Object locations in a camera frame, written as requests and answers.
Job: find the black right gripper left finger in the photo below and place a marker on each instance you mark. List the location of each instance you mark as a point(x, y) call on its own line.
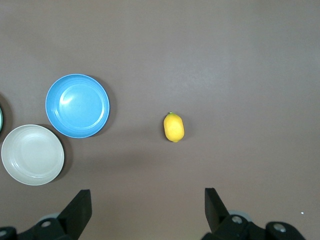
point(75, 215)

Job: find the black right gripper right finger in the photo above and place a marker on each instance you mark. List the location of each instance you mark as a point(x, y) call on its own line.
point(215, 212)

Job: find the yellow lemon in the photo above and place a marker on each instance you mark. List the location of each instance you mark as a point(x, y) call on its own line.
point(174, 128)

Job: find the beige plate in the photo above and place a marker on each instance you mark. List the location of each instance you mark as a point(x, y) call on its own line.
point(32, 155)

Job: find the blue plate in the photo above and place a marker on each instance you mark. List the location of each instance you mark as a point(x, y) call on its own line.
point(77, 106)

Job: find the light green plate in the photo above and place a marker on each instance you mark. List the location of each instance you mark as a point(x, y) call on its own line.
point(1, 120)

